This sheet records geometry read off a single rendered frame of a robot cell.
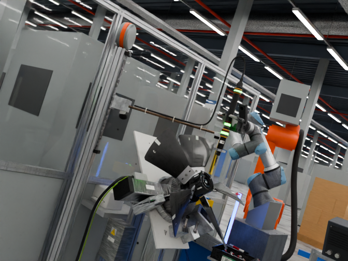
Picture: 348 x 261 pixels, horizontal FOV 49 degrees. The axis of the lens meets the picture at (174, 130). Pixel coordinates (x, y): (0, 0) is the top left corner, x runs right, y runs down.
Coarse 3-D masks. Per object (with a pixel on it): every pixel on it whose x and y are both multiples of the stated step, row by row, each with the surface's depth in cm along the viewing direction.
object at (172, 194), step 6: (174, 192) 178; (180, 192) 182; (186, 192) 188; (174, 198) 177; (180, 198) 182; (186, 198) 189; (174, 204) 177; (180, 204) 182; (186, 204) 192; (174, 210) 177; (180, 210) 183; (180, 216) 186; (174, 222) 178; (174, 228) 178; (174, 234) 179
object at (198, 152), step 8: (184, 136) 227; (192, 136) 228; (184, 144) 224; (192, 144) 224; (200, 144) 225; (208, 144) 227; (184, 152) 221; (192, 152) 221; (200, 152) 221; (208, 152) 223; (192, 160) 217; (200, 160) 217
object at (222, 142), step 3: (240, 78) 215; (240, 81) 214; (237, 84) 214; (240, 84) 213; (237, 87) 217; (240, 87) 213; (222, 138) 213; (225, 138) 213; (219, 141) 213; (222, 141) 212; (219, 144) 213; (222, 144) 212; (219, 147) 213; (222, 147) 213; (216, 153) 213; (219, 153) 213
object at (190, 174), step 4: (188, 168) 203; (184, 172) 203; (188, 172) 204; (192, 172) 204; (180, 176) 203; (184, 176) 203; (188, 176) 204; (192, 176) 205; (180, 180) 203; (184, 180) 204
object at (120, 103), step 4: (116, 96) 221; (112, 100) 222; (116, 100) 221; (120, 100) 220; (124, 100) 220; (128, 100) 220; (112, 104) 221; (116, 104) 220; (120, 104) 220; (124, 104) 220; (128, 104) 221; (112, 108) 224; (116, 108) 220; (120, 108) 220; (124, 108) 220; (128, 108) 224
